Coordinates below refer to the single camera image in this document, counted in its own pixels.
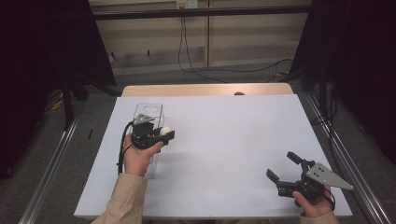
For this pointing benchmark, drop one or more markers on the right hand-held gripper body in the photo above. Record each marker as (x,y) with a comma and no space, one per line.
(311,183)

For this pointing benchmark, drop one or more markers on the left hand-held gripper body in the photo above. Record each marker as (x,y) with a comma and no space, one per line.
(142,137)

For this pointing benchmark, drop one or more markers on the white egg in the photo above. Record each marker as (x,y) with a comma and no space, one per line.
(165,130)

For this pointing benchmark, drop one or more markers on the clear plastic container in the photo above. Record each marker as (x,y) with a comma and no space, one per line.
(155,110)

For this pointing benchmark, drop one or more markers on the person's right hand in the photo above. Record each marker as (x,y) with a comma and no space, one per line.
(316,207)

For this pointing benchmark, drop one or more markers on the person's left hand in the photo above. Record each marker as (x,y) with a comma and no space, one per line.
(137,160)

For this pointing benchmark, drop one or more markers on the wooden table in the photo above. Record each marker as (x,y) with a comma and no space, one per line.
(186,90)

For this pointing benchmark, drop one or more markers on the small black floor object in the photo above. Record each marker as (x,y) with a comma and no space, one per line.
(90,133)

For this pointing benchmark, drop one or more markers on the white table cover board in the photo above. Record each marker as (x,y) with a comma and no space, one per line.
(233,140)

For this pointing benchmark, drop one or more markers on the black metal stand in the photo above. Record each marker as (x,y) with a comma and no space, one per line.
(322,93)
(67,105)

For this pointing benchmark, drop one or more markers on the black curtain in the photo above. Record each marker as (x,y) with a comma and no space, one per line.
(358,62)
(37,62)

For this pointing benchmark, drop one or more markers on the black horizontal bar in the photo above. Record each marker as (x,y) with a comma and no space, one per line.
(202,12)

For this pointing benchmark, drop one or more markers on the metal floor rail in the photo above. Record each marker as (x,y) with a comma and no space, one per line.
(51,168)
(348,165)

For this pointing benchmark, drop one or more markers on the white wall outlet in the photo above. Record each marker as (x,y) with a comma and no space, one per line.
(186,3)

